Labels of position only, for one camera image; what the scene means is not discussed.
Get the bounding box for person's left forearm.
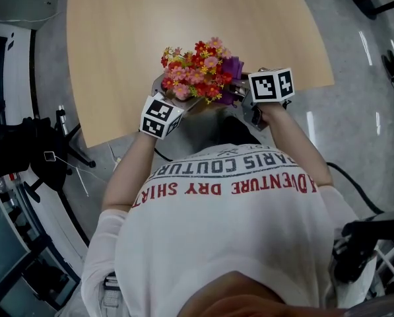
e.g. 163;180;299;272
101;132;158;213

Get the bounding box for person's black trousers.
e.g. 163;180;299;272
216;115;263;147

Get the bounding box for white wire rack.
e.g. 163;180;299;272
374;241;394;297

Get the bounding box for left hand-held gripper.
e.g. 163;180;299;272
139;73;205;141

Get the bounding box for purple cloth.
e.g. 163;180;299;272
215;55;246;108

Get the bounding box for black office chair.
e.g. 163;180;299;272
0;108;97;194

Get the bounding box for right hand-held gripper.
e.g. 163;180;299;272
228;67;296;132

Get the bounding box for grey backpack strap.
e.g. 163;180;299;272
101;271;122;310

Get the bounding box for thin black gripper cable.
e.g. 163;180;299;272
152;146;175;163

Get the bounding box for black harness gear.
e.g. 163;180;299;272
331;209;394;284

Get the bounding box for person's right forearm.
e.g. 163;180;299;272
261;101;335;188

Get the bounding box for clear water bottle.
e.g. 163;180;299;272
0;173;19;194

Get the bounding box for person's white printed shirt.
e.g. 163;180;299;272
81;143;378;317

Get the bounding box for thick black cable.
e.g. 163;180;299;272
326;161;386;215

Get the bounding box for potted red orange flowers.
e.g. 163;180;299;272
160;36;234;106

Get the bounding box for white phone charging cable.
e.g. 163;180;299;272
54;156;90;197

